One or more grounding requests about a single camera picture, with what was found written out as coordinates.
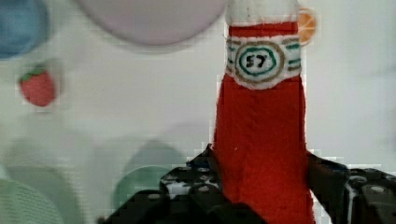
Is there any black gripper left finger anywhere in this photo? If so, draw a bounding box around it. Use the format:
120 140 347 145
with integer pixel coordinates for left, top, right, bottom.
159 144 230 203

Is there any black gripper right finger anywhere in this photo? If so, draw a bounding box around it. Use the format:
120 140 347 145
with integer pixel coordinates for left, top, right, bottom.
307 152 396 224

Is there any red plush ketchup bottle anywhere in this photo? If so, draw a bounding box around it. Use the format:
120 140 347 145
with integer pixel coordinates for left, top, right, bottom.
212 0 316 224

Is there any green cup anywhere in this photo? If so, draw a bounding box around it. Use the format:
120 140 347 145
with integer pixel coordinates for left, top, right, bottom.
112 165 170 209

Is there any lilac round plate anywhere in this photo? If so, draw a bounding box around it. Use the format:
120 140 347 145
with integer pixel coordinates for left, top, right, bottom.
75 0 226 46

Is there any toy orange slice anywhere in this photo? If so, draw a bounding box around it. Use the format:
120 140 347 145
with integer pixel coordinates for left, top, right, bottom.
298 7 317 46

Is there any red toy strawberry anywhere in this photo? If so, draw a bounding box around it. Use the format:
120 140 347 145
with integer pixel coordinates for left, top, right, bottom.
19 66 56 107

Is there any blue bowl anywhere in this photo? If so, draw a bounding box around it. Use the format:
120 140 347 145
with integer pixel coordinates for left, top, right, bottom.
0 0 50 61

